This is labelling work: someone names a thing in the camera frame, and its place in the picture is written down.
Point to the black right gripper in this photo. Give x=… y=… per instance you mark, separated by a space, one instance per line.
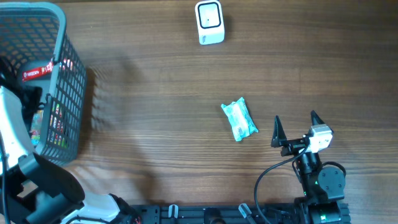
x=296 y=144

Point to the teal tissue packet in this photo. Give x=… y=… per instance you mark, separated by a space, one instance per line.
x=239 y=118

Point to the green Haribo gummy bag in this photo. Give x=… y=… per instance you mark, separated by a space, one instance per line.
x=36 y=127

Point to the red Nescafe stick sachet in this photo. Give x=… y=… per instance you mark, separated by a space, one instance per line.
x=41 y=71

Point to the small red carton box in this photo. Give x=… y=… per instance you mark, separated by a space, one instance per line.
x=56 y=123

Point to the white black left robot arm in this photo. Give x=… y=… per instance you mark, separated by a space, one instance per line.
x=33 y=189

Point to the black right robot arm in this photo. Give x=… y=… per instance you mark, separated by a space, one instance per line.
x=323 y=183

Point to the white barcode scanner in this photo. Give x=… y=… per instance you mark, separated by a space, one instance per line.
x=210 y=23

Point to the grey plastic shopping basket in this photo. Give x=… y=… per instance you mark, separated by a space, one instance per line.
x=33 y=34

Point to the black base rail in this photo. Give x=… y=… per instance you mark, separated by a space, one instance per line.
x=243 y=214

